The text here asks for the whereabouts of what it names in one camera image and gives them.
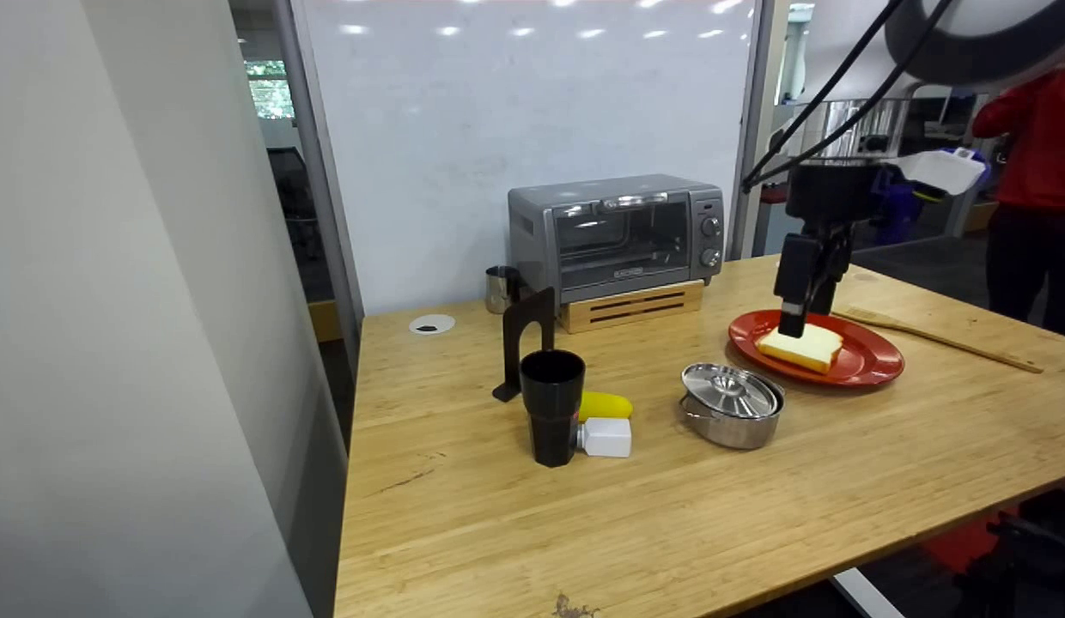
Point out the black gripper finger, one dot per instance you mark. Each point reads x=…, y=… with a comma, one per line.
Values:
x=829, y=270
x=793, y=280

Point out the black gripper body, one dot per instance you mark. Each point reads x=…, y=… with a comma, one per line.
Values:
x=837, y=194

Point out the steel pot lid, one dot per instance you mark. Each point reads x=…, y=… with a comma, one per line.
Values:
x=731, y=390

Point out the silver toaster oven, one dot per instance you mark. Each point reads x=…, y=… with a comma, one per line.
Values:
x=578, y=242

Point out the white cabinet red top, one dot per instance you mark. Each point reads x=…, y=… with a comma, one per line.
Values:
x=771, y=218

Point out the white bread slice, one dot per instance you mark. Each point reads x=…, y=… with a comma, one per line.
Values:
x=812, y=348

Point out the red plate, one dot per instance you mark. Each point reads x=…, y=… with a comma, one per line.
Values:
x=869, y=353

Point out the wooden slotted spatula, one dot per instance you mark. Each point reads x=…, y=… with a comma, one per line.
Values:
x=946, y=336

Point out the steel pot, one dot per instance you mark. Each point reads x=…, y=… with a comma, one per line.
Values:
x=727, y=432

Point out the slatted wooden stand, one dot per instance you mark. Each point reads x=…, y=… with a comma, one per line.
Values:
x=624, y=311

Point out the person in red shirt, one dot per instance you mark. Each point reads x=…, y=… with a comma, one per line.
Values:
x=1043, y=172

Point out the yellow sponge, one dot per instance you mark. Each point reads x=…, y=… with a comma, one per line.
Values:
x=606, y=402

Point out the white block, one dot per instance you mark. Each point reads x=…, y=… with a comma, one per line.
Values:
x=606, y=437

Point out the black plastic cup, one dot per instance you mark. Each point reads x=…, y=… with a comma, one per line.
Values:
x=552, y=405

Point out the small steel mug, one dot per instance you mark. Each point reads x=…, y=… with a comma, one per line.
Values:
x=498, y=293

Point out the red plastic object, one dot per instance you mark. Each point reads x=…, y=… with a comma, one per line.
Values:
x=966, y=542

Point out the white table leg bar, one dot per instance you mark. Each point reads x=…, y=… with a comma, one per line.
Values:
x=866, y=594

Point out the white round table grommet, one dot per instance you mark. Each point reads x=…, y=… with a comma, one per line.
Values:
x=430, y=323

